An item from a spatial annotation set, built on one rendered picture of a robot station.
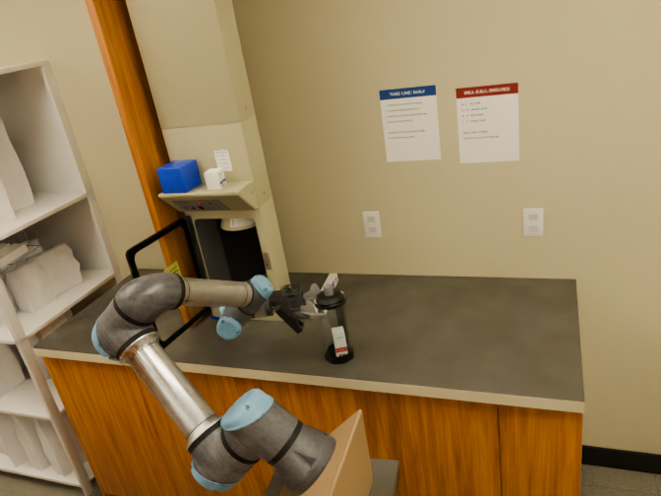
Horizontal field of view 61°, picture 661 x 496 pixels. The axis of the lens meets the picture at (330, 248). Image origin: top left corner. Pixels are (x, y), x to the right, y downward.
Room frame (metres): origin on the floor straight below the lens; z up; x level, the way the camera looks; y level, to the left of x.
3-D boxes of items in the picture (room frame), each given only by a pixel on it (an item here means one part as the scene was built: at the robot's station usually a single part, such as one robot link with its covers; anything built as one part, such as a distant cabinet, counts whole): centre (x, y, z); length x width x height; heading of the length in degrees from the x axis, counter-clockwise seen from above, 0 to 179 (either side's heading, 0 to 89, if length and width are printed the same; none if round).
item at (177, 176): (1.92, 0.48, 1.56); 0.10 x 0.10 x 0.09; 66
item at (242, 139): (2.05, 0.32, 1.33); 0.32 x 0.25 x 0.77; 66
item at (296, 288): (1.60, 0.17, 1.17); 0.12 x 0.08 x 0.09; 81
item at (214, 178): (1.86, 0.35, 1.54); 0.05 x 0.05 x 0.06; 74
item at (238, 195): (1.88, 0.39, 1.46); 0.32 x 0.11 x 0.10; 66
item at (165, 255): (1.85, 0.59, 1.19); 0.30 x 0.01 x 0.40; 150
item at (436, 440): (1.92, 0.18, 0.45); 2.05 x 0.67 x 0.90; 66
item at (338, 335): (1.58, 0.03, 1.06); 0.11 x 0.11 x 0.21
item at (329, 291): (1.58, 0.03, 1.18); 0.09 x 0.09 x 0.07
